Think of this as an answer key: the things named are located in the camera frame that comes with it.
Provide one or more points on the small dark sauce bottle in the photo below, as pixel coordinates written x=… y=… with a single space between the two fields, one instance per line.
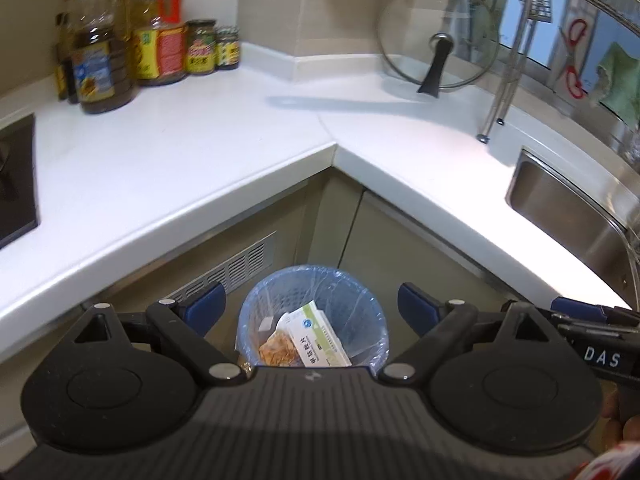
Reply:
x=61 y=70

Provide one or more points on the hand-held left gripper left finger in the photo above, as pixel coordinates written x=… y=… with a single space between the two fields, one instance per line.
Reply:
x=205 y=307

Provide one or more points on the green cloth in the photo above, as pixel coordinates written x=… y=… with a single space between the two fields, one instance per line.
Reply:
x=622 y=85

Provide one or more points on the yellow-capped oil bottle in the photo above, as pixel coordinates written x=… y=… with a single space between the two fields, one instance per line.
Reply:
x=71 y=10

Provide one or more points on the red white patterned clothing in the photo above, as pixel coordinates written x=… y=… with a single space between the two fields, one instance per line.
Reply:
x=612 y=465

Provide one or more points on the red scissors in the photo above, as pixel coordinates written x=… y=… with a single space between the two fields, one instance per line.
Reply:
x=575 y=75

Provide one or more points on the plastic bin with blue liner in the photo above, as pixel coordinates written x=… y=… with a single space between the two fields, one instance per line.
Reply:
x=360 y=310

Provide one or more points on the glass pot lid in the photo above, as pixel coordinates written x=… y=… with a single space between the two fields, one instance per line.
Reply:
x=415 y=30

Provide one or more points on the large dark oil bottle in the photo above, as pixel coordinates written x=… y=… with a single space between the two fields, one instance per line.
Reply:
x=102 y=60

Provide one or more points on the person's right hand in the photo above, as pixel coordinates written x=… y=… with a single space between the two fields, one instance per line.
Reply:
x=627 y=432

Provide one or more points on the steel sink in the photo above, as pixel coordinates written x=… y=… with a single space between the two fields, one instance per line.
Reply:
x=565 y=200

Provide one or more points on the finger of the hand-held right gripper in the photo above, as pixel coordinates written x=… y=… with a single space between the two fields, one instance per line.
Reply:
x=580 y=306

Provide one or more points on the small white paper scrap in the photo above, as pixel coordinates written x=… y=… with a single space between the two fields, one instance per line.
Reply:
x=267 y=324

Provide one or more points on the black stove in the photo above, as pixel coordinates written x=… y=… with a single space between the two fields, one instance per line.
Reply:
x=17 y=185

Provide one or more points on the small pickle jar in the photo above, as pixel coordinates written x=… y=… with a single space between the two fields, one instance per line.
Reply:
x=228 y=50

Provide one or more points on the cabinet vent grille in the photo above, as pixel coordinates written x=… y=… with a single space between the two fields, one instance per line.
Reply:
x=235 y=267

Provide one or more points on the orange snack wrapper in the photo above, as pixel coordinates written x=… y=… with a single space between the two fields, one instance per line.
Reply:
x=280 y=350

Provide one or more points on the metal dish rack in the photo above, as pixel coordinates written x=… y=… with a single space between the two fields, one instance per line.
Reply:
x=505 y=85

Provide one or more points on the white green medicine box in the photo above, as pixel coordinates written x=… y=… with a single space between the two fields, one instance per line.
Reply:
x=320 y=337

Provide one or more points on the large pickle jar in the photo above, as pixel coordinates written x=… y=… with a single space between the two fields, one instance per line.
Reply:
x=201 y=50

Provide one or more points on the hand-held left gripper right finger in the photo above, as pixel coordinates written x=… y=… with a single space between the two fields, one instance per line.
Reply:
x=419 y=307

